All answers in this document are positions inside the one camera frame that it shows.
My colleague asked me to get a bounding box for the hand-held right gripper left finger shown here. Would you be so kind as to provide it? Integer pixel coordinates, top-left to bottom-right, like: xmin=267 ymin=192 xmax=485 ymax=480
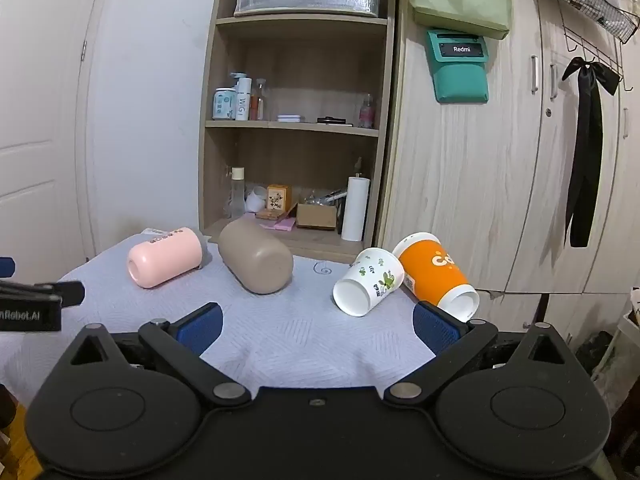
xmin=67 ymin=302 xmax=252 ymax=408

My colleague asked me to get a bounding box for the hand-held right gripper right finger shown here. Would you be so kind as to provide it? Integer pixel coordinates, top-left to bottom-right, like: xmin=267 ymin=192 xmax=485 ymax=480
xmin=382 ymin=301 xmax=576 ymax=408

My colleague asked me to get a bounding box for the orange paper cup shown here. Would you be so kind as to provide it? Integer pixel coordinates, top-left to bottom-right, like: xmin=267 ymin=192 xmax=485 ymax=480
xmin=391 ymin=232 xmax=480 ymax=322

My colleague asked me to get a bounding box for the pink cup with grey lid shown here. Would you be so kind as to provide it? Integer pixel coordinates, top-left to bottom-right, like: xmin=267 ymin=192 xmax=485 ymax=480
xmin=127 ymin=226 xmax=211 ymax=290

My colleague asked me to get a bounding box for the white leaf print cup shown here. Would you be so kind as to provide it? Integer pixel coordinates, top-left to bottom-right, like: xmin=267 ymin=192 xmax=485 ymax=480
xmin=332 ymin=247 xmax=405 ymax=318

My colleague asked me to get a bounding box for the taupe cup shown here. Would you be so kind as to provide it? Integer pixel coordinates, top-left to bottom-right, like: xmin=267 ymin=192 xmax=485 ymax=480
xmin=218 ymin=218 xmax=295 ymax=295

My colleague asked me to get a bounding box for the small white cup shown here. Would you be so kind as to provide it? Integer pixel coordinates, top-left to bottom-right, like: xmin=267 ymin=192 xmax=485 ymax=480
xmin=245 ymin=187 xmax=269 ymax=213

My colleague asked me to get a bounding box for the white quilted blanket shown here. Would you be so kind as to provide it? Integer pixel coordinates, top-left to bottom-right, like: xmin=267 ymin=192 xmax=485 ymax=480
xmin=0 ymin=229 xmax=501 ymax=403

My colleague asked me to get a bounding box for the clear bottle with beige cap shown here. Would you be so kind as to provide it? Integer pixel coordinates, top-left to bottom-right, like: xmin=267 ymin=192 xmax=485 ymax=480
xmin=229 ymin=166 xmax=247 ymax=220

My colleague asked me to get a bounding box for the wooden wardrobe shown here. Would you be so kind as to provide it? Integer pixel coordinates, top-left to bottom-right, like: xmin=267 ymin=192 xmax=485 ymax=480
xmin=375 ymin=0 xmax=640 ymax=297

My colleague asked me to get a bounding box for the white paper towel roll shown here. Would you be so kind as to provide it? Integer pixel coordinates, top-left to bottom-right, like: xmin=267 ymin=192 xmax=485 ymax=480
xmin=341 ymin=174 xmax=371 ymax=242

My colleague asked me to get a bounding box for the yellow floral box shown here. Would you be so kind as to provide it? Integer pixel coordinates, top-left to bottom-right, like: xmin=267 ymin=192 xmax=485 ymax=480
xmin=266 ymin=183 xmax=293 ymax=211

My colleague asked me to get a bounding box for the cardboard box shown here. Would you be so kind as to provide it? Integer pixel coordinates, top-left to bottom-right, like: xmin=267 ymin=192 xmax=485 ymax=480
xmin=296 ymin=202 xmax=337 ymax=231

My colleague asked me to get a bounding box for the white door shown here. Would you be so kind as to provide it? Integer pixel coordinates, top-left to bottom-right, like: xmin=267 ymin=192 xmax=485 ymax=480
xmin=0 ymin=0 xmax=109 ymax=281

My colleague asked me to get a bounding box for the wooden shelf unit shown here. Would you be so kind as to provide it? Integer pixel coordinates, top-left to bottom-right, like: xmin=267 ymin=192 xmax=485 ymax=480
xmin=197 ymin=0 xmax=399 ymax=267

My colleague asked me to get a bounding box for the teal label jar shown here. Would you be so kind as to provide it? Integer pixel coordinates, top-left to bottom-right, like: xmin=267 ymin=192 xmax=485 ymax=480
xmin=213 ymin=88 xmax=237 ymax=121

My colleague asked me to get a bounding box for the pink bottle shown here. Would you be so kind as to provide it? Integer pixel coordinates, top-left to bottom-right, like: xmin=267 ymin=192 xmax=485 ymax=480
xmin=358 ymin=93 xmax=376 ymax=129

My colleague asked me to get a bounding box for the white pump bottle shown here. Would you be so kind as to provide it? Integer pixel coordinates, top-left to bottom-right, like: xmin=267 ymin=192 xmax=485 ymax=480
xmin=229 ymin=72 xmax=253 ymax=122

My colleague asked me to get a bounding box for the amber bottle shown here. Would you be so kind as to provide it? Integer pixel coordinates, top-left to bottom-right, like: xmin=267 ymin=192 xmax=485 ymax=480
xmin=249 ymin=78 xmax=269 ymax=121

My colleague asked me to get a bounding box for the black ribbon bow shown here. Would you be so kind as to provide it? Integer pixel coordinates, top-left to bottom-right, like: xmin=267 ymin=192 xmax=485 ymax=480
xmin=561 ymin=57 xmax=623 ymax=249

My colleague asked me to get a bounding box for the green Redmi box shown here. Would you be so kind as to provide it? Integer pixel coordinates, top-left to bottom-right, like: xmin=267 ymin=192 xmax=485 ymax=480
xmin=425 ymin=28 xmax=491 ymax=105

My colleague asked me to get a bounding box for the green cushion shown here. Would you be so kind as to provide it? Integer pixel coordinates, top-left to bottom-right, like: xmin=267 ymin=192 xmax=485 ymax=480
xmin=404 ymin=0 xmax=513 ymax=41

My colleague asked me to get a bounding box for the black wire basket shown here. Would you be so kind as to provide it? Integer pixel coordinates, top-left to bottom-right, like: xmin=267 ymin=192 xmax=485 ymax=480
xmin=525 ymin=0 xmax=637 ymax=47

